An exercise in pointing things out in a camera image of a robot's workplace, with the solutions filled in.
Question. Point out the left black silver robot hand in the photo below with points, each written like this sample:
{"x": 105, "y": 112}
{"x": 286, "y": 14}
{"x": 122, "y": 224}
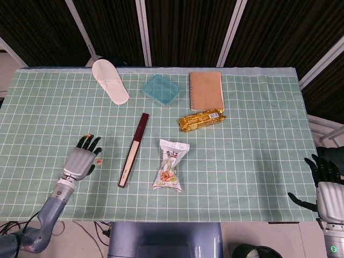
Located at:
{"x": 78, "y": 162}

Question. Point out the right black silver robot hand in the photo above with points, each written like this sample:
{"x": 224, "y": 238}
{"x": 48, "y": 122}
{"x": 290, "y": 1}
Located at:
{"x": 332, "y": 200}

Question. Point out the white disposable slipper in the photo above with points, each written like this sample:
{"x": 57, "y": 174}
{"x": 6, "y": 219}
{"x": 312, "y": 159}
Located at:
{"x": 110, "y": 83}

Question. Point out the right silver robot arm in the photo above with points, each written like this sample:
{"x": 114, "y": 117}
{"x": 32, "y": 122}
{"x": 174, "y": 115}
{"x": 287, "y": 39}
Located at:
{"x": 333, "y": 239}

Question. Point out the green checked tablecloth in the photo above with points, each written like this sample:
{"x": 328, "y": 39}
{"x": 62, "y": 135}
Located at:
{"x": 242, "y": 161}

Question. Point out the dark red folding fan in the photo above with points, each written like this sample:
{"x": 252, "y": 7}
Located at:
{"x": 133, "y": 150}

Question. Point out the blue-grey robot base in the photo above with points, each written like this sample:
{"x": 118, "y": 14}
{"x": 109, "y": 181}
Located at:
{"x": 161, "y": 236}

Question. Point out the black trash bin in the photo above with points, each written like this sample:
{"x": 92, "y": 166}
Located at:
{"x": 242, "y": 251}

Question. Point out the brown spiral notebook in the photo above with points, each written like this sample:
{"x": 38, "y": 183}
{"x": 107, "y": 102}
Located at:
{"x": 206, "y": 90}

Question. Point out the grey metal rack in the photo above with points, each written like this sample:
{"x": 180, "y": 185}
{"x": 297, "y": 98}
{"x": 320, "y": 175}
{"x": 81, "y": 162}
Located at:
{"x": 322, "y": 126}

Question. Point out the gold biscuit packet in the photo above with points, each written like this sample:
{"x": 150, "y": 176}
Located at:
{"x": 201, "y": 121}

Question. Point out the clear container with teal lid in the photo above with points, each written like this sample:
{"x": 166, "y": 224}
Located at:
{"x": 161, "y": 90}

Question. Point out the white peanut snack bag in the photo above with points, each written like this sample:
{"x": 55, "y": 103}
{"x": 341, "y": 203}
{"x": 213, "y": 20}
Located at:
{"x": 168, "y": 166}

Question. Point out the dark green bulky object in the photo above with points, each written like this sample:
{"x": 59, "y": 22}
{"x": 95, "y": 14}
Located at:
{"x": 332, "y": 153}

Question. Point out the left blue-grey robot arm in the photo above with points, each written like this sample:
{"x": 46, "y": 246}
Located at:
{"x": 51, "y": 207}

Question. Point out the white partition frame post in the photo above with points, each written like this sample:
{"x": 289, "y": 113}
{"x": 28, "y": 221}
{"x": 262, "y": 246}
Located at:
{"x": 13, "y": 53}
{"x": 322, "y": 63}
{"x": 82, "y": 27}
{"x": 231, "y": 32}
{"x": 144, "y": 32}

